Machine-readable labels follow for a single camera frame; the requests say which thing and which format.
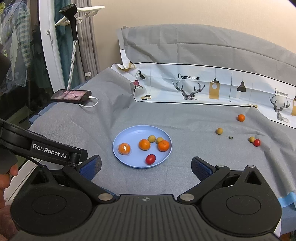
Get black smartphone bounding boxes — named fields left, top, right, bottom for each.
left=50, top=89, right=92, bottom=104

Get blue round plate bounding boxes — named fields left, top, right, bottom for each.
left=112, top=125, right=173, bottom=169

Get grey curtain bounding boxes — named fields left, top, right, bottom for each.
left=74, top=0, right=101, bottom=82

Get blue tape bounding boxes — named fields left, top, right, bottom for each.
left=278, top=192, right=296, bottom=208

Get person's hand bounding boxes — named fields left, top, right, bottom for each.
left=0, top=164, right=19, bottom=240

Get yellow-green fruit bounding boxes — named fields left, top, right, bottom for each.
left=248, top=137, right=255, bottom=143
left=216, top=128, right=223, bottom=135
left=156, top=137, right=164, bottom=144
left=147, top=135, right=156, bottom=143

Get white door frame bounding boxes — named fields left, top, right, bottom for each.
left=39, top=0, right=66, bottom=92

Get small orange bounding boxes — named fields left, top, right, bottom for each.
left=237, top=114, right=245, bottom=122

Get white charging cable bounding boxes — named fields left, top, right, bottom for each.
left=78, top=96, right=99, bottom=108

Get red cherry tomato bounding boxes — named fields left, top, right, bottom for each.
left=253, top=138, right=261, bottom=147
left=145, top=154, right=156, bottom=165

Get white deer print cloth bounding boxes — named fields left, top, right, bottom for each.
left=112, top=41, right=295, bottom=128

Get braided metal hose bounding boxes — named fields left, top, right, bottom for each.
left=67, top=39, right=78, bottom=90

